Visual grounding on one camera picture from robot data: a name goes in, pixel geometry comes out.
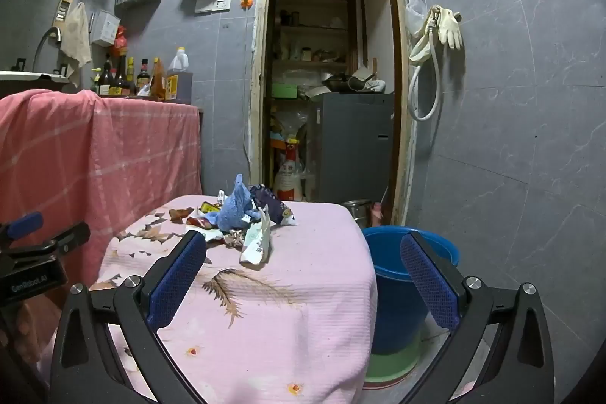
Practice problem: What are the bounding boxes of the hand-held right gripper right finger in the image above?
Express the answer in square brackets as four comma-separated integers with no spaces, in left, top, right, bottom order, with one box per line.
[400,230,556,404]

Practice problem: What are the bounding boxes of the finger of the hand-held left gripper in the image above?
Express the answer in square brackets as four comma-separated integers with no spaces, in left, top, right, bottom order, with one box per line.
[0,211,44,244]
[28,221,91,260]

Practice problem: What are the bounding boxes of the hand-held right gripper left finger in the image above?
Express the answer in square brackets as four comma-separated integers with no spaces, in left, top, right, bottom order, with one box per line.
[50,230,209,404]

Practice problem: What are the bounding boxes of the blue plastic bucket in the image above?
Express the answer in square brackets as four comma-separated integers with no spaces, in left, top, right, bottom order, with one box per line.
[362,225,460,355]

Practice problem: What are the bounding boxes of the white torn wrapper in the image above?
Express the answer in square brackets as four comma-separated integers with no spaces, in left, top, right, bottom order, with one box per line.
[196,228,229,245]

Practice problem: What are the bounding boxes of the red snack wrapper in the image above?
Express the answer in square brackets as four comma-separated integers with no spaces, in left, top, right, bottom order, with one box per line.
[187,215,219,231]

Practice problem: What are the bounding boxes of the long white wrapper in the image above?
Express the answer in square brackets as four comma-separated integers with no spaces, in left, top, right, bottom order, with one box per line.
[239,205,273,267]

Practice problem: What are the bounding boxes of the dark purple snack wrapper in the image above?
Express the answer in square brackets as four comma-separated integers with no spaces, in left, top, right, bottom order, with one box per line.
[250,184,298,226]

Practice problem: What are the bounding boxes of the person's left hand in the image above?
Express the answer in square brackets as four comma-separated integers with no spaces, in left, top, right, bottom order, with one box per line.
[0,290,64,367]

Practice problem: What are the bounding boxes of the pink checked cloth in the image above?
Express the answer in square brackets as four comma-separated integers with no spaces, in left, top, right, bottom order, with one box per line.
[0,89,203,291]

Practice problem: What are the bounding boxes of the green plastic basin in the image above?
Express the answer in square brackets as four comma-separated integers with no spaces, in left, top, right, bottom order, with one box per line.
[364,328,422,390]

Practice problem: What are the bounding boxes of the steel pot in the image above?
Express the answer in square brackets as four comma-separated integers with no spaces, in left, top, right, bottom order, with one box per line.
[341,199,372,227]

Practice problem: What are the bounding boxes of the pink floral tablecloth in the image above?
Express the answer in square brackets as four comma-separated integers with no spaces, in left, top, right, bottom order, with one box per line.
[90,194,378,404]

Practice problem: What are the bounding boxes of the white sink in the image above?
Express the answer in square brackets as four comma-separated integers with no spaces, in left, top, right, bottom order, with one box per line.
[0,70,72,90]

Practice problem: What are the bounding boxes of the red white bottle on floor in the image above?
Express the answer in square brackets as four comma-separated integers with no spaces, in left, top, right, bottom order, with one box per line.
[273,139,308,202]

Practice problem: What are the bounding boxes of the grey cabinet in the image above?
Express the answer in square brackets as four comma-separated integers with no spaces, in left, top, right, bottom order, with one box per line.
[308,93,395,203]

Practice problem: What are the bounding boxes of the tall dark sauce bottle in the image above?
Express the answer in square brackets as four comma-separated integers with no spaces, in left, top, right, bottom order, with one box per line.
[115,49,131,97]

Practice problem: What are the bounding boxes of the dark bottle red label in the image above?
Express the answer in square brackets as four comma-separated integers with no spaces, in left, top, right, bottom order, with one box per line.
[137,58,151,95]

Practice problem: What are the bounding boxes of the metal faucet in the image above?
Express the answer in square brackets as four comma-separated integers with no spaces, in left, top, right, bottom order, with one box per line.
[32,26,63,71]

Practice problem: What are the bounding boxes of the orange brown bottle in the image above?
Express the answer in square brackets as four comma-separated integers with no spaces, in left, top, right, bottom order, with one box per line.
[150,58,166,101]

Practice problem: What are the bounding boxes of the cooking oil jug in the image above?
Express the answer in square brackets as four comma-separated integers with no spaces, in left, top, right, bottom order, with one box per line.
[166,47,194,104]

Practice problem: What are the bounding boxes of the crumpled clear plastic bag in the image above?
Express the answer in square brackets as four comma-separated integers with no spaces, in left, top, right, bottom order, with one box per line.
[272,109,308,140]

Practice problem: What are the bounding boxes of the beige hanging rag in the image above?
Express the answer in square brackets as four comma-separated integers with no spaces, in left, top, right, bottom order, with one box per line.
[61,2,93,87]

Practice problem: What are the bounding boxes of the black wok pan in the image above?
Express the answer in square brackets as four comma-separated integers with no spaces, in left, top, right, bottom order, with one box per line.
[322,73,361,93]

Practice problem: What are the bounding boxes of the cream rubber gloves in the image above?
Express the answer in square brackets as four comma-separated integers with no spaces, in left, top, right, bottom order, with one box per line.
[438,5,464,51]

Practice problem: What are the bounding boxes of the clear hanging plastic bag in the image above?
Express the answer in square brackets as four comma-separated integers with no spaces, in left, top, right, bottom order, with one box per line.
[405,0,427,38]

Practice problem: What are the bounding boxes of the wooden door frame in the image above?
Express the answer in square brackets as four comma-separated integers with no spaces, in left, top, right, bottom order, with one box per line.
[248,0,417,227]

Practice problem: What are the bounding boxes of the white wall box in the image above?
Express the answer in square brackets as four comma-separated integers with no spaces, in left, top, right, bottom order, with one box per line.
[90,10,121,47]

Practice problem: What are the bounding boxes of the wooden handled brush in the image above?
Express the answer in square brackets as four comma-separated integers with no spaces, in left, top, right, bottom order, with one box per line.
[52,0,79,28]

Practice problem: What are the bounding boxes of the white shower hose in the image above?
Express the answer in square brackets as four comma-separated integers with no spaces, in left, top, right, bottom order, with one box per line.
[408,6,443,122]

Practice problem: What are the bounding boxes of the wall socket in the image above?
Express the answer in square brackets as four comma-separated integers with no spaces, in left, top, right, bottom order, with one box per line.
[194,0,233,15]

